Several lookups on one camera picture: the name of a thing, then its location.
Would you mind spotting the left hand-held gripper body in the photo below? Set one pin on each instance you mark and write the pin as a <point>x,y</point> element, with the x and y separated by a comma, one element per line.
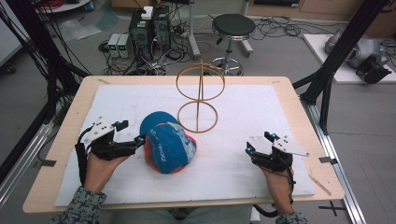
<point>104,146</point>

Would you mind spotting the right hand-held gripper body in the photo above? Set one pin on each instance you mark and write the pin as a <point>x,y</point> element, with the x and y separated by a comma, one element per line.
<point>280,155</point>

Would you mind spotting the blue and orange cap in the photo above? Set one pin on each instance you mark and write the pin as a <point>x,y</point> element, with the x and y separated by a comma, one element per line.
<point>168,146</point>

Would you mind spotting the person's left hand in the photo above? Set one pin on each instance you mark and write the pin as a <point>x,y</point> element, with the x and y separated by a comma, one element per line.
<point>98,172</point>

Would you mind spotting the person's right hand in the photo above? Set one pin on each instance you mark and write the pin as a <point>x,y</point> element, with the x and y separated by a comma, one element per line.
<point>280,186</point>

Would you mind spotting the white table mat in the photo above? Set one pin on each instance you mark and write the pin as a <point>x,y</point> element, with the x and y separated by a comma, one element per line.
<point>230,168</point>

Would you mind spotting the black tape piece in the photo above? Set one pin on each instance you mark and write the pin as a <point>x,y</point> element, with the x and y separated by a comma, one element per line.
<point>328,160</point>
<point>45,163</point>

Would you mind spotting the tan tape strip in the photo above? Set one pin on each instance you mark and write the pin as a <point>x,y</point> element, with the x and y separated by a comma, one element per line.
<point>320,185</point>

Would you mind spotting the grey power supply unit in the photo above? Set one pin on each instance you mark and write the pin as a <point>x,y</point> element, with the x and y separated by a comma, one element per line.
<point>113,45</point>
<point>124,46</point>

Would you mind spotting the person's legs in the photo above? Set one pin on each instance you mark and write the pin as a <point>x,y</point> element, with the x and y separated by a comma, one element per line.
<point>186,216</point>

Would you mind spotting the black computer tower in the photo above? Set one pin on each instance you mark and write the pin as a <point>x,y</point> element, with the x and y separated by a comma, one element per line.
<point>140,34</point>
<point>161,28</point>

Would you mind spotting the grey metal desk leg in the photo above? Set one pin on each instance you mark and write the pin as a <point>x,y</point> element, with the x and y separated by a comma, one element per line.
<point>247,46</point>
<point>193,34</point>

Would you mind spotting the white floor board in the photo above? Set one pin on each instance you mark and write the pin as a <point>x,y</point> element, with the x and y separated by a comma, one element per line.
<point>320,49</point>

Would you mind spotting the black round stool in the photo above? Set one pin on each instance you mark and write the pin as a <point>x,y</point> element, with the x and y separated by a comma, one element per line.
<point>233,26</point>

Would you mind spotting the black device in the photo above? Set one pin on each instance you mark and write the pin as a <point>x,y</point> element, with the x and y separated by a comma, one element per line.
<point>373,71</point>

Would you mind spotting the grey machine housing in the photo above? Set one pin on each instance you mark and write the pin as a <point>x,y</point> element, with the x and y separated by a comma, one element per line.
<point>361,49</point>

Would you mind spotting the white round table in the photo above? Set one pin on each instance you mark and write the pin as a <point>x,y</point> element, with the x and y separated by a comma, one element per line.
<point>62,6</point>

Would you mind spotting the aluminium rail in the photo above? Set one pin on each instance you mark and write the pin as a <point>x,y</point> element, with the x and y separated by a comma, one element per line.
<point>25,155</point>
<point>336,161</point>

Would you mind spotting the black metal frame stand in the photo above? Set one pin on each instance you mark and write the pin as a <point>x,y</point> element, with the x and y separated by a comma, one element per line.
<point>40,46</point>
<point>339,53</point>

